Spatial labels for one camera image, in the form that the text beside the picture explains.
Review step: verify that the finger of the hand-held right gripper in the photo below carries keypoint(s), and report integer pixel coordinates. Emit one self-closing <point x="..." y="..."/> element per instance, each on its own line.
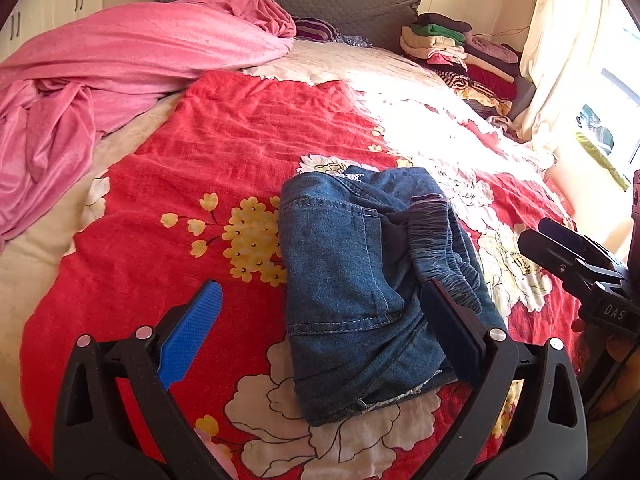
<point x="562" y="236"/>
<point x="537" y="250"/>

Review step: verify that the person's right hand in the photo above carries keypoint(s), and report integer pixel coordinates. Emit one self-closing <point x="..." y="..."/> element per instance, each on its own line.
<point x="625" y="349"/>

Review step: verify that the purple striped pillow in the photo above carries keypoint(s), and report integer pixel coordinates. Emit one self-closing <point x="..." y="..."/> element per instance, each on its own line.
<point x="315" y="29"/>

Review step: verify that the red floral blanket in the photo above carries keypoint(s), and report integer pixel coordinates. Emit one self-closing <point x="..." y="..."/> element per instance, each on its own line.
<point x="225" y="150"/>

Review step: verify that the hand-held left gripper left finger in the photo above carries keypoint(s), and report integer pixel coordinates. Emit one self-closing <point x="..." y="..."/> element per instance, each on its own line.
<point x="192" y="320"/>

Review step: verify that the blue denim pants lace trim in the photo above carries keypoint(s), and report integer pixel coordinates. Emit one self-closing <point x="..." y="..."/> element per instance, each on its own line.
<point x="345" y="270"/>

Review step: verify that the dark floral pillow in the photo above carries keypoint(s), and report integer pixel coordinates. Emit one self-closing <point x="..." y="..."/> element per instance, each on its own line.
<point x="352" y="41"/>

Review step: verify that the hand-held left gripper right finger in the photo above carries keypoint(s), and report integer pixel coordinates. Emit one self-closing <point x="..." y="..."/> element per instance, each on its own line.
<point x="450" y="332"/>

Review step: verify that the pink blanket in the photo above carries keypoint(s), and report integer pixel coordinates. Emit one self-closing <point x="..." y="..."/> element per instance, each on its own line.
<point x="125" y="50"/>

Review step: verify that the window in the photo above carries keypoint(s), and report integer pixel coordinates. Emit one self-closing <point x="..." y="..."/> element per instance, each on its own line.
<point x="620" y="110"/>

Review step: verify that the cream curtain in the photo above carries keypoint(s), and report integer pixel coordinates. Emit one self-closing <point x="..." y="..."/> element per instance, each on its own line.
<point x="560" y="35"/>

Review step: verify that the stack of folded clothes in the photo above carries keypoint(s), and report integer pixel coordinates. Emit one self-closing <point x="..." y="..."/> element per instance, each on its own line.
<point x="450" y="45"/>

